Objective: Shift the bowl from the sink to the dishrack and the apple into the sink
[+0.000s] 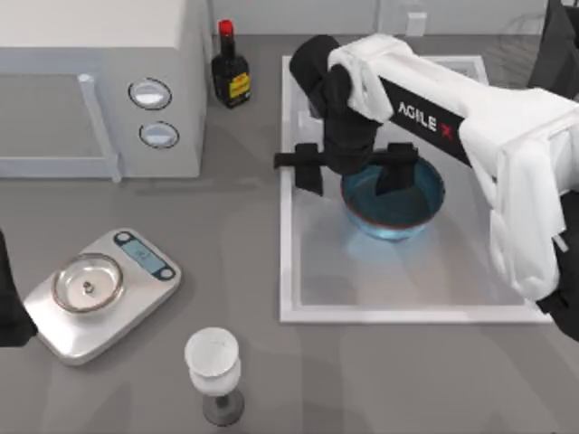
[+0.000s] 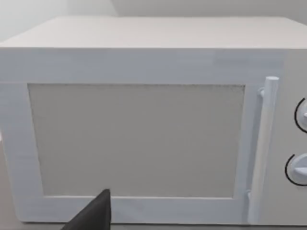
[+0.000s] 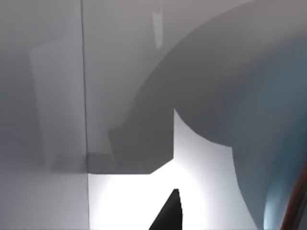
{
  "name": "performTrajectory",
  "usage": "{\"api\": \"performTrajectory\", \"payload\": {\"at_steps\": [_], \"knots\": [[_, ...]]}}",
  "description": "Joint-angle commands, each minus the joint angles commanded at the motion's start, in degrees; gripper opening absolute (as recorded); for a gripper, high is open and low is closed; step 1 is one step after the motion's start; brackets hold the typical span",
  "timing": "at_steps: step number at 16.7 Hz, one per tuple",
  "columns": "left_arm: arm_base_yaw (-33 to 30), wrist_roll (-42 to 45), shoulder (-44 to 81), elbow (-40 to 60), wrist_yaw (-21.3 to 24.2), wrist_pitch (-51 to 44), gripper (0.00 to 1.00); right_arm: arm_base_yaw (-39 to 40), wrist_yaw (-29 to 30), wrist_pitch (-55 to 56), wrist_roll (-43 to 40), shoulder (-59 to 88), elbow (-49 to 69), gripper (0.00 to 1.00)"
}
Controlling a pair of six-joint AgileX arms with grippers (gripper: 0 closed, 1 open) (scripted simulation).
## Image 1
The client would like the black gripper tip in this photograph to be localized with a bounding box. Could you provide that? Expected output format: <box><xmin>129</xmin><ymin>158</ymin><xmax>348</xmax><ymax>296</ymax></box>
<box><xmin>0</xmin><ymin>229</ymin><xmax>38</xmax><ymax>350</ymax></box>

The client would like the white goblet with grey base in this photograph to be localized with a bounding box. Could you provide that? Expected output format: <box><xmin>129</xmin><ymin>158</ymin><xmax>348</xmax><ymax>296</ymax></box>
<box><xmin>184</xmin><ymin>326</ymin><xmax>246</xmax><ymax>428</ymax></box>

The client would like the microwave door handle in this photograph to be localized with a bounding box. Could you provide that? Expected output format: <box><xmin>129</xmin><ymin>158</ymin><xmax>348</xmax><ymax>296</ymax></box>
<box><xmin>76</xmin><ymin>73</ymin><xmax>123</xmax><ymax>184</ymax></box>

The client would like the pale microwave oven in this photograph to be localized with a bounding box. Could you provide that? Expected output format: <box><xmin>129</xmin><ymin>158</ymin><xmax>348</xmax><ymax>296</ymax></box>
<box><xmin>0</xmin><ymin>0</ymin><xmax>214</xmax><ymax>183</ymax></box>

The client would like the white sink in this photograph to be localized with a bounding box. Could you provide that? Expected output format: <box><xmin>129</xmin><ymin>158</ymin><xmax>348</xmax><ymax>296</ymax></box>
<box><xmin>279</xmin><ymin>54</ymin><xmax>554</xmax><ymax>325</ymax></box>

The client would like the blue glass bowl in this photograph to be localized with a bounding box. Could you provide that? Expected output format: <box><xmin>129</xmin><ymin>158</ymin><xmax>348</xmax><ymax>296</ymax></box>
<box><xmin>339</xmin><ymin>158</ymin><xmax>447</xmax><ymax>243</ymax></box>

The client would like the silver kitchen scale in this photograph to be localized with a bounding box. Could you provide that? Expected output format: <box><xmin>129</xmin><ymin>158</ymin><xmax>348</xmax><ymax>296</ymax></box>
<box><xmin>22</xmin><ymin>227</ymin><xmax>184</xmax><ymax>367</ymax></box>

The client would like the black bottle with red cap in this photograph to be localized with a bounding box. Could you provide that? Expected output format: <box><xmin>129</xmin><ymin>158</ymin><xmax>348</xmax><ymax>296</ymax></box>
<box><xmin>211</xmin><ymin>19</ymin><xmax>252</xmax><ymax>110</ymax></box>

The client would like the round microwave knob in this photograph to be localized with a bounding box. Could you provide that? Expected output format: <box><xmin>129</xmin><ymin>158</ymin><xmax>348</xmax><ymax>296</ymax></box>
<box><xmin>127</xmin><ymin>77</ymin><xmax>174</xmax><ymax>111</ymax></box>
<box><xmin>138</xmin><ymin>120</ymin><xmax>181</xmax><ymax>150</ymax></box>

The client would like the white wall socket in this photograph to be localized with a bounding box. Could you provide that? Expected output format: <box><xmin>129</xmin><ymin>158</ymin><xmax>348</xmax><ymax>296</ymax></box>
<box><xmin>405</xmin><ymin>12</ymin><xmax>428</xmax><ymax>38</ymax></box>

